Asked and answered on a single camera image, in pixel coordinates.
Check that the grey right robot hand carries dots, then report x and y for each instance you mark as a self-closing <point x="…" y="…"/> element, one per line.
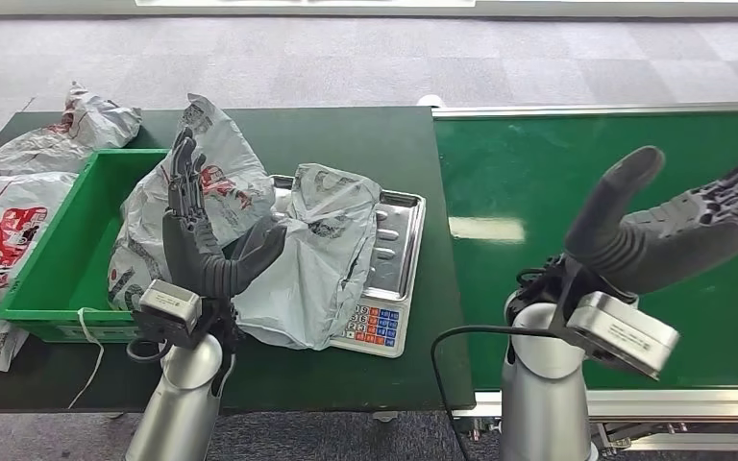
<point x="662" y="242"/>

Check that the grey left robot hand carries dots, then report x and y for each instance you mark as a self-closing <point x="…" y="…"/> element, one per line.
<point x="200" y="261"/>

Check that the grey plastic mailer package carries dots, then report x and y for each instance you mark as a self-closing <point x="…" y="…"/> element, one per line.
<point x="318" y="267"/>

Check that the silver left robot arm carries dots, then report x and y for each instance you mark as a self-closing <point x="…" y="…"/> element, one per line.
<point x="178" y="407"/>

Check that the white red-print mailer package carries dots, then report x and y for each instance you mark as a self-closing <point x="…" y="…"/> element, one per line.
<point x="229" y="172"/>

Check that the green conveyor belt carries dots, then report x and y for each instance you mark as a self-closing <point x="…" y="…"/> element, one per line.
<point x="534" y="159"/>

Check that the crumpled white mailer package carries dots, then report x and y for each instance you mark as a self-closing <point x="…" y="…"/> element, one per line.
<point x="57" y="143"/>

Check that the green plastic bin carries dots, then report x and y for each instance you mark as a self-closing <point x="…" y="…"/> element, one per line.
<point x="70" y="267"/>

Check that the dark green table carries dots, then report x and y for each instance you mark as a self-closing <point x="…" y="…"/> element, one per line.
<point x="331" y="140"/>

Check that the white electronic scale body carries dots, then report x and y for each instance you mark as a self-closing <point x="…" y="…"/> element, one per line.
<point x="375" y="327"/>

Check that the large white red-print mailer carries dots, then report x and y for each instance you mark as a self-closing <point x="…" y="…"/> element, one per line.
<point x="6" y="235"/>

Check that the steel scale tray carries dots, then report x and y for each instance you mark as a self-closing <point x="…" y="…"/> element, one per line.
<point x="401" y="254"/>

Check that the white round cap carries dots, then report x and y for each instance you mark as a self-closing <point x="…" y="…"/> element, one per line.
<point x="429" y="100"/>

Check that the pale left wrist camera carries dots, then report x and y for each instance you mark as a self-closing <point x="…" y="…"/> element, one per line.
<point x="172" y="305"/>

